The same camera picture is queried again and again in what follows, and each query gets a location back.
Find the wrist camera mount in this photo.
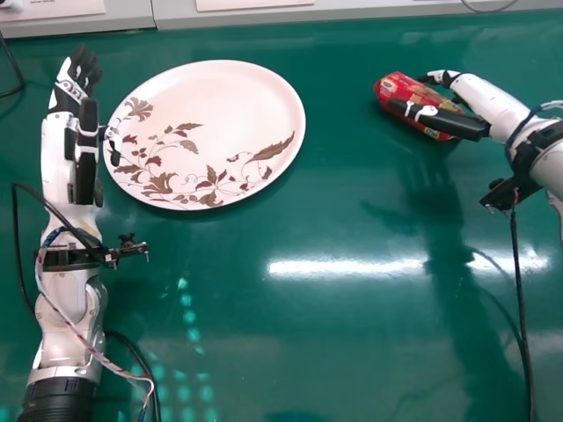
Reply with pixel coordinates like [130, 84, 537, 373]
[479, 173, 546, 216]
[103, 231, 151, 268]

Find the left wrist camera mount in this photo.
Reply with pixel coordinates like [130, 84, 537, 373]
[103, 231, 151, 268]

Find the grey cable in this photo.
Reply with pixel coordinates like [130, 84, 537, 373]
[459, 0, 563, 15]

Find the white socket strip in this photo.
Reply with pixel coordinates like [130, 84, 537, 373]
[195, 0, 316, 13]
[0, 0, 106, 21]

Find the black power cord with plug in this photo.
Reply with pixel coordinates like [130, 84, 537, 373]
[0, 33, 26, 98]

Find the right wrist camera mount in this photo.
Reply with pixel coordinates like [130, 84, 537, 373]
[479, 173, 546, 216]

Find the red-white striped cable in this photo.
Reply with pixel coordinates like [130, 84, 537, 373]
[37, 245, 155, 397]

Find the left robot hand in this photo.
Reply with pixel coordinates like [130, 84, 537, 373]
[33, 43, 122, 270]

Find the grey cable duct segment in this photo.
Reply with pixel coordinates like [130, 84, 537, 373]
[153, 0, 563, 33]
[0, 0, 158, 41]

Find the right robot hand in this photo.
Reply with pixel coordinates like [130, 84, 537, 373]
[385, 69, 563, 177]

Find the plate with brown leaf pattern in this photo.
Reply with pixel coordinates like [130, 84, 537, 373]
[102, 60, 307, 211]

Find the red biscuit packet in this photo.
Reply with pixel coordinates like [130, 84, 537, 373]
[373, 70, 472, 142]

